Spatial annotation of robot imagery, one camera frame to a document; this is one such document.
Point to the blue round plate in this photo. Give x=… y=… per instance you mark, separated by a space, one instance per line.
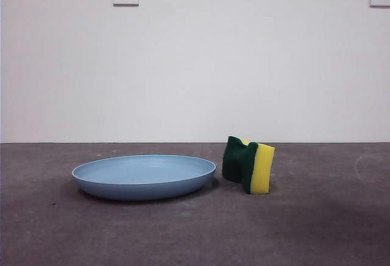
x=143 y=177

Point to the yellow and green sponge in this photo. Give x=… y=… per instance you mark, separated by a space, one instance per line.
x=259 y=168

